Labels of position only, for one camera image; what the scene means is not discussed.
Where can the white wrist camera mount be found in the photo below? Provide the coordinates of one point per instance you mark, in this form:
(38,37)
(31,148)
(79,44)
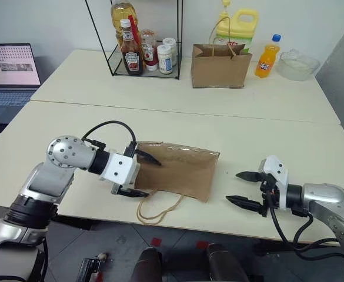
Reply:
(120,169)
(277,173)

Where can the open laptop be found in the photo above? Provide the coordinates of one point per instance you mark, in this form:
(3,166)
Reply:
(11,70)

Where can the brown paper bag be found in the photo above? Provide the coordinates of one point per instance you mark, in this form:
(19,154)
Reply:
(218,70)
(180,173)

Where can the yellow plastic jug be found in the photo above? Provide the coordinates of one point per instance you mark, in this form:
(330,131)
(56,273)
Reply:
(248,29)

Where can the red floor tape square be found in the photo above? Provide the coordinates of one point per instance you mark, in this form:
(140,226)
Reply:
(156,241)
(202,245)

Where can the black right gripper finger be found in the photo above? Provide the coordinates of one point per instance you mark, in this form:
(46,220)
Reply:
(245,202)
(249,176)

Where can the clear plastic bowl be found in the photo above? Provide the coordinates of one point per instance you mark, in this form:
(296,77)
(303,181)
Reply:
(296,66)

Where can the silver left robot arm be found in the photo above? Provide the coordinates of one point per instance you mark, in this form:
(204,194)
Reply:
(57,158)

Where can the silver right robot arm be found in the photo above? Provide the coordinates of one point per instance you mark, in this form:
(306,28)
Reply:
(327,199)

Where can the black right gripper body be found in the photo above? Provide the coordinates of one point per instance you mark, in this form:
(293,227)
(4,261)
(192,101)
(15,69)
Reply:
(267,194)

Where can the white seasoning jar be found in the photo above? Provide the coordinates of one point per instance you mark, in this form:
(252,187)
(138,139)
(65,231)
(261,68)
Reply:
(171,44)
(164,60)

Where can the small ketchup squeeze bottle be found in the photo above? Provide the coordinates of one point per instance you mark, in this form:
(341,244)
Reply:
(148,50)

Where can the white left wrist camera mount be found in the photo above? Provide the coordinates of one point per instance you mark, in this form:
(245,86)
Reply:
(120,169)

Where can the cooking oil bottle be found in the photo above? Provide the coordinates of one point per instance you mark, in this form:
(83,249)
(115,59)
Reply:
(124,10)

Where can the orange soda bottle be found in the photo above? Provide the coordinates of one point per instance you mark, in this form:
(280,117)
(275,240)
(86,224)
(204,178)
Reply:
(266,61)

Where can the large Heinz ketchup bottle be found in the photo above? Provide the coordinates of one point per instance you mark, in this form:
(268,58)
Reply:
(132,57)

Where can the upright brown paper bag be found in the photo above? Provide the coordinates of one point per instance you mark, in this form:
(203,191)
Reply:
(218,70)

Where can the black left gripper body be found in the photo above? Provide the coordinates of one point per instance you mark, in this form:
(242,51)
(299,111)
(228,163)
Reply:
(130,148)

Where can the black floor bracket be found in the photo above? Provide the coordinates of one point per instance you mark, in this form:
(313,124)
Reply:
(88,268)

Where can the dark rounded shape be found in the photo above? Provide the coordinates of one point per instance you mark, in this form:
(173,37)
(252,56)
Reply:
(148,264)
(223,264)

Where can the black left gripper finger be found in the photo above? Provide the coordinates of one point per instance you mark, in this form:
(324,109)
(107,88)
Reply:
(135,193)
(148,158)

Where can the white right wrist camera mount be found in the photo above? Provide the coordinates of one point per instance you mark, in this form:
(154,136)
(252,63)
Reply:
(277,173)

